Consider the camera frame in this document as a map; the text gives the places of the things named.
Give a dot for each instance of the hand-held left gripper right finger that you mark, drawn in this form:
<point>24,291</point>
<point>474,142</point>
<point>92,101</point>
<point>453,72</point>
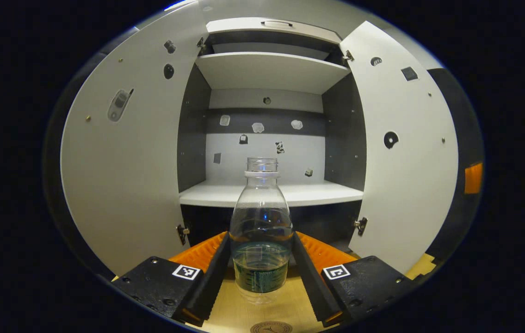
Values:
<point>311,282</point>

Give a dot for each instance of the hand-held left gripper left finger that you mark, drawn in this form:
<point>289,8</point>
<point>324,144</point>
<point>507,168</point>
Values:
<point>213,282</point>

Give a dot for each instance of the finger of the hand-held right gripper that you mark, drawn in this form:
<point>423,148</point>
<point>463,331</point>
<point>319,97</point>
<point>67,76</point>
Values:
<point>473,178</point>

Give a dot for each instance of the white cabinet door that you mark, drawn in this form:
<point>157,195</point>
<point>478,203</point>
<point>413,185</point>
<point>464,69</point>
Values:
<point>405,175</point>
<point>128,175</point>

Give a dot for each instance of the clear plastic bottle green label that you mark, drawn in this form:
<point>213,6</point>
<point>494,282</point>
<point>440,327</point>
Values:
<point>261,208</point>

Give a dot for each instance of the white and grey cabinet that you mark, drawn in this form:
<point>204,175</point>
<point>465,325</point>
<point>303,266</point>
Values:
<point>345,138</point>

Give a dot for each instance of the metal door hinge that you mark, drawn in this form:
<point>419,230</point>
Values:
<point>348,56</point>
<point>361,225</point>
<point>182,233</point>
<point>201,44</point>

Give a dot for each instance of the white cabinet shelf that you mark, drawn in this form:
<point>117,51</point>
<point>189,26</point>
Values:
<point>271,71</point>

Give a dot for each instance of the white cabinet drawer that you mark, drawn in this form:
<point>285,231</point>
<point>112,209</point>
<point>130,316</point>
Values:
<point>243,26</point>

